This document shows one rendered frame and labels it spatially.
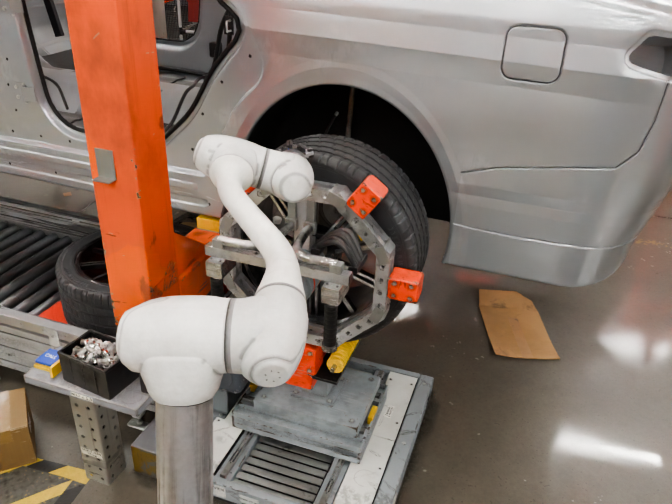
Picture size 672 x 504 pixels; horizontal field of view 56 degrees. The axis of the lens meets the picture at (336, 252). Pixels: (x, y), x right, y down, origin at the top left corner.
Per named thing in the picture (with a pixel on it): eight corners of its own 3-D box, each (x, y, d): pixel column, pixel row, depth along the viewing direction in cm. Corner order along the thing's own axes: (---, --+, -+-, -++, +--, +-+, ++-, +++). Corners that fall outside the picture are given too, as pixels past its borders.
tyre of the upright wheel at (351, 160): (316, 89, 196) (217, 223, 233) (286, 108, 177) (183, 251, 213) (473, 229, 200) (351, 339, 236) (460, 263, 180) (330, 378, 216)
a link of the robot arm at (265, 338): (309, 278, 114) (234, 276, 114) (306, 351, 100) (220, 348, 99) (308, 331, 122) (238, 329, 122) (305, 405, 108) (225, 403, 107)
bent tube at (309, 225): (362, 243, 179) (365, 209, 174) (340, 275, 163) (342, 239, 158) (305, 231, 184) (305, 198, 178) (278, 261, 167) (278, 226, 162)
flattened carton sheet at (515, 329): (529, 296, 341) (531, 291, 339) (559, 361, 293) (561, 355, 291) (474, 294, 341) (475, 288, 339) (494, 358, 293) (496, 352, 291)
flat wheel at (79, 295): (234, 267, 303) (232, 223, 291) (203, 352, 245) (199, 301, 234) (98, 259, 304) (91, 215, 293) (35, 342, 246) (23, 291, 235)
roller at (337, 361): (367, 329, 226) (368, 316, 224) (340, 379, 202) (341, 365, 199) (351, 326, 228) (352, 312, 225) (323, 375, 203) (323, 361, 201)
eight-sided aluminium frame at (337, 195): (386, 350, 201) (401, 193, 174) (380, 362, 195) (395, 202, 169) (233, 313, 215) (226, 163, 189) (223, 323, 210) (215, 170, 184)
